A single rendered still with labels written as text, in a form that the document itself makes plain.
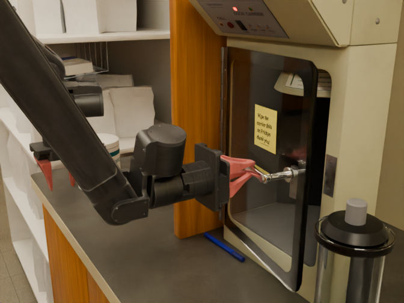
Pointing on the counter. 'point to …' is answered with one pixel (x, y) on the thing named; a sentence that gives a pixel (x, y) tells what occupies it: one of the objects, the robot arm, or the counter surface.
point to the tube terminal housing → (347, 107)
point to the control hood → (303, 21)
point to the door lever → (264, 177)
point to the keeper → (329, 175)
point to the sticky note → (265, 128)
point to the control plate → (216, 13)
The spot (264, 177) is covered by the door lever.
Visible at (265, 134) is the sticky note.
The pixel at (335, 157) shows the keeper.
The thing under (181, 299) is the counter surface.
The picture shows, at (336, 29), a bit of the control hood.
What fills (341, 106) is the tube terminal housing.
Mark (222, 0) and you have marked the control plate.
